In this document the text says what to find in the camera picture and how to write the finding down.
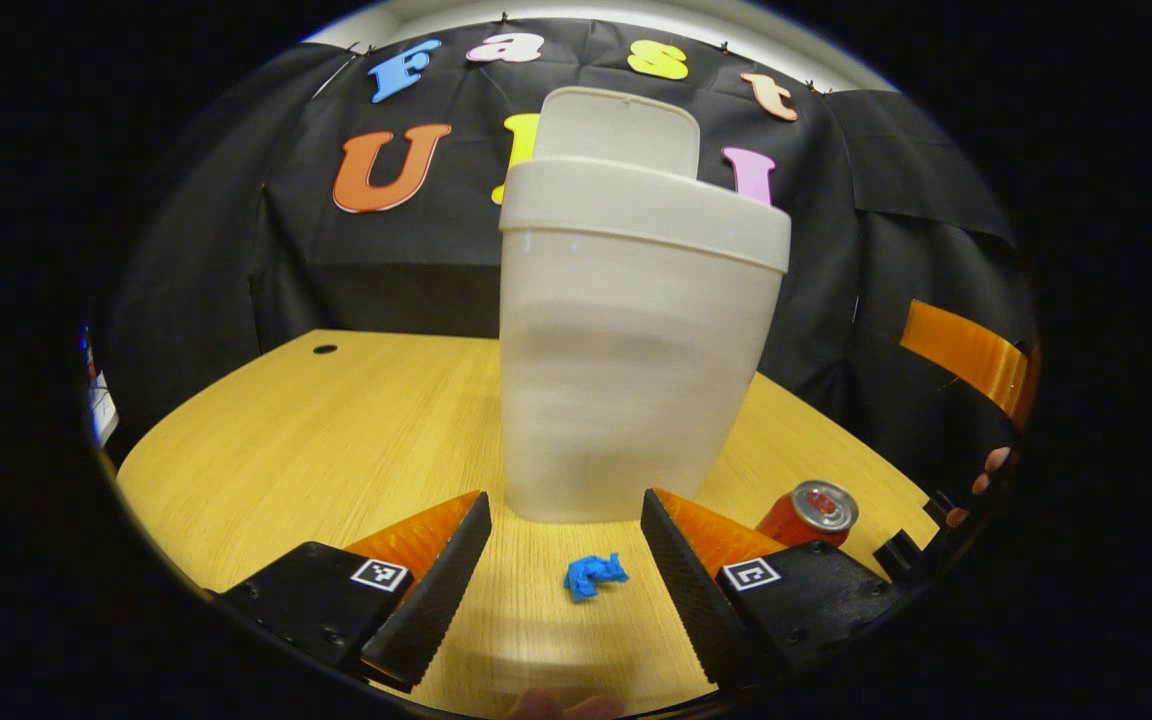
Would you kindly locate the wooden desktop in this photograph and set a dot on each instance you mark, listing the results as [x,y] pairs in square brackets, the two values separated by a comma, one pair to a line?
[336,450]

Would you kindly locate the blue paper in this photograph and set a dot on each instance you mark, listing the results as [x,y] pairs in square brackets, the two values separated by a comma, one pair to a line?
[591,577]

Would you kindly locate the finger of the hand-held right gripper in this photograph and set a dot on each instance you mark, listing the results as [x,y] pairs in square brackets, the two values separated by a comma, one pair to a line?
[966,355]

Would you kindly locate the white desktop garbage bin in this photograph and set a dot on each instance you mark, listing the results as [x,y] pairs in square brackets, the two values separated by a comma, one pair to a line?
[626,380]

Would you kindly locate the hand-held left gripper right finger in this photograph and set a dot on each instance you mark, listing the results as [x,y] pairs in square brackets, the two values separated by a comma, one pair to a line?
[691,585]

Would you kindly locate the computer monitor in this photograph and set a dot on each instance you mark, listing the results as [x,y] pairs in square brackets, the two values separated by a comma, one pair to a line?
[101,405]

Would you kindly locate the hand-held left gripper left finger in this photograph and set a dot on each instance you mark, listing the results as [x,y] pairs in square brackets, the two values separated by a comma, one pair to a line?
[441,585]

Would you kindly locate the red pop can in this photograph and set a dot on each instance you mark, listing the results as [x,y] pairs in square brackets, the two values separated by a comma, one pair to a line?
[801,520]

